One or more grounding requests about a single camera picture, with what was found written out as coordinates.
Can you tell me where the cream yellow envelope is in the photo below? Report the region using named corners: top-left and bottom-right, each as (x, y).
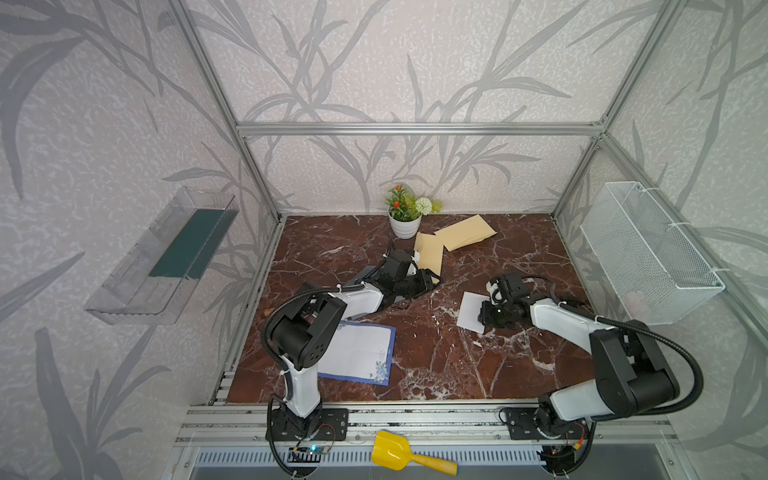
top-left (435, 215), bottom-right (496, 252)
top-left (414, 232), bottom-right (444, 276)

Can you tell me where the red bordered pink letter paper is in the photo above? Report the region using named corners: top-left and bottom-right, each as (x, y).
top-left (456, 292), bottom-right (488, 335)

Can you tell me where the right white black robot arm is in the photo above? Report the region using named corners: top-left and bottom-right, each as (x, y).
top-left (478, 272), bottom-right (705, 423)

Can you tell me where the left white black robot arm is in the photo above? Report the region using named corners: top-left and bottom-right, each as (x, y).
top-left (260, 249), bottom-right (442, 420)

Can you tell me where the grey-blue paper envelope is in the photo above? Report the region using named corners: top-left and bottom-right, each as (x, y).
top-left (345, 264), bottom-right (382, 286)

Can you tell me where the blue floral letter paper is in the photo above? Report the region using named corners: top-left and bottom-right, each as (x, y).
top-left (317, 321), bottom-right (396, 386)

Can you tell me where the white ribbed flower pot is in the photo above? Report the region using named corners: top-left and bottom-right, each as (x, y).
top-left (388, 215), bottom-right (422, 240)

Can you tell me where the artificial flower plant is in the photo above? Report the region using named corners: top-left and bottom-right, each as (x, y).
top-left (385, 185), bottom-right (443, 222)

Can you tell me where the yellow plastic scoop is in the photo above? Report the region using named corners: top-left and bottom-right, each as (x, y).
top-left (371, 430), bottom-right (458, 476)

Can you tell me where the green circuit board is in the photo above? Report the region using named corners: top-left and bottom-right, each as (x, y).
top-left (289, 444), bottom-right (333, 463)

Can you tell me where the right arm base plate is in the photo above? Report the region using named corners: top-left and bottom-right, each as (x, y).
top-left (498, 407), bottom-right (589, 442)

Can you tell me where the white wire mesh basket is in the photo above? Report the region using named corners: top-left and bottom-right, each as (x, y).
top-left (581, 181), bottom-right (725, 325)

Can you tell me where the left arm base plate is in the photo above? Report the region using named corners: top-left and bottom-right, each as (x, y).
top-left (266, 407), bottom-right (349, 441)

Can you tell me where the clear acrylic wall shelf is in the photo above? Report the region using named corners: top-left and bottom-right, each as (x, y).
top-left (84, 187), bottom-right (239, 326)

